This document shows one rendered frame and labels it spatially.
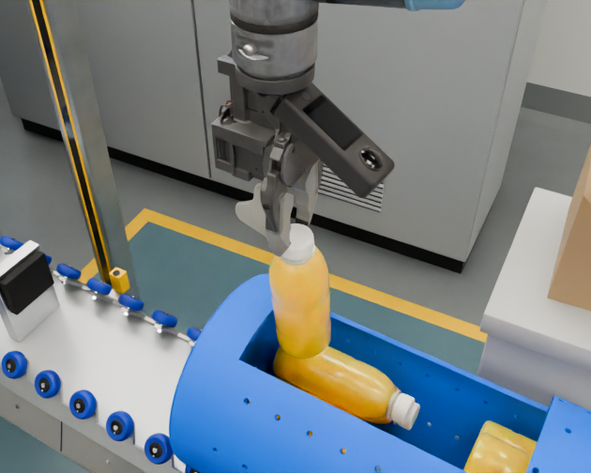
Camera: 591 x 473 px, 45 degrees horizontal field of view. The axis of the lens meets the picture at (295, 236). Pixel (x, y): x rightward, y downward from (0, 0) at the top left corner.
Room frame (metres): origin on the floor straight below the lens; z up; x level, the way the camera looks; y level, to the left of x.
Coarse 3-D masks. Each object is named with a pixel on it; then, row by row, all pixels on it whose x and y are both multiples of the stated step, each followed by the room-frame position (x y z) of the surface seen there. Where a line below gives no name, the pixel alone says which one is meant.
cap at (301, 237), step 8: (296, 224) 0.57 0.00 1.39; (296, 232) 0.56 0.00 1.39; (304, 232) 0.56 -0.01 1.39; (296, 240) 0.55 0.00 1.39; (304, 240) 0.55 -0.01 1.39; (312, 240) 0.55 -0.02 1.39; (288, 248) 0.54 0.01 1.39; (296, 248) 0.54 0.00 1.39; (304, 248) 0.54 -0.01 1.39; (312, 248) 0.55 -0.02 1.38; (288, 256) 0.54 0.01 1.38; (296, 256) 0.54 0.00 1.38; (304, 256) 0.54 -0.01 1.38
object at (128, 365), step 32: (0, 256) 1.00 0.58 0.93; (64, 288) 0.91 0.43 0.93; (0, 320) 0.83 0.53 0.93; (64, 320) 0.83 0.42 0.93; (96, 320) 0.83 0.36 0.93; (128, 320) 0.83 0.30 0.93; (0, 352) 0.76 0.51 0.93; (32, 352) 0.76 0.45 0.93; (64, 352) 0.76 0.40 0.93; (96, 352) 0.76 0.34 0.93; (128, 352) 0.76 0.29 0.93; (160, 352) 0.76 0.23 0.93; (64, 384) 0.70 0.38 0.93; (96, 384) 0.70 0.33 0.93; (128, 384) 0.70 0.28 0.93; (160, 384) 0.70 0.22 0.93; (32, 416) 0.67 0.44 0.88; (160, 416) 0.63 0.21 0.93; (64, 448) 0.62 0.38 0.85; (96, 448) 0.60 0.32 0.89
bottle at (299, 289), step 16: (320, 256) 0.56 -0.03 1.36; (272, 272) 0.55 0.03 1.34; (288, 272) 0.53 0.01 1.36; (304, 272) 0.53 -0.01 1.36; (320, 272) 0.54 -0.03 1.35; (272, 288) 0.54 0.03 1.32; (288, 288) 0.53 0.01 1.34; (304, 288) 0.53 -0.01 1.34; (320, 288) 0.54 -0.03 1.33; (272, 304) 0.56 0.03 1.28; (288, 304) 0.53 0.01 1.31; (304, 304) 0.53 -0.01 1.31; (320, 304) 0.54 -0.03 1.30; (288, 320) 0.53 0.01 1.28; (304, 320) 0.53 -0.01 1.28; (320, 320) 0.54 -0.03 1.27; (288, 336) 0.54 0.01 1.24; (304, 336) 0.53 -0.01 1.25; (320, 336) 0.54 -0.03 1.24; (288, 352) 0.54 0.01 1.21; (304, 352) 0.54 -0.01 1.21; (320, 352) 0.54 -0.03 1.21
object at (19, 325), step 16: (16, 256) 0.84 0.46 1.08; (32, 256) 0.85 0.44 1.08; (0, 272) 0.80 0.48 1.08; (16, 272) 0.81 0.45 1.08; (32, 272) 0.83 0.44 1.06; (48, 272) 0.85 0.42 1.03; (0, 288) 0.79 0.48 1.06; (16, 288) 0.79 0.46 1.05; (32, 288) 0.82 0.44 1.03; (48, 288) 0.86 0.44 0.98; (0, 304) 0.79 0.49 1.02; (16, 304) 0.78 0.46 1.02; (32, 304) 0.82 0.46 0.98; (48, 304) 0.85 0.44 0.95; (16, 320) 0.79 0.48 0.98; (32, 320) 0.81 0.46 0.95; (16, 336) 0.78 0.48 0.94
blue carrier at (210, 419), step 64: (256, 320) 0.57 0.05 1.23; (192, 384) 0.51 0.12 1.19; (256, 384) 0.49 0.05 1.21; (448, 384) 0.58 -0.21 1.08; (192, 448) 0.47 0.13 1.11; (256, 448) 0.44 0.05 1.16; (320, 448) 0.42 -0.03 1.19; (384, 448) 0.41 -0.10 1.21; (448, 448) 0.54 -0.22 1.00; (576, 448) 0.40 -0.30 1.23
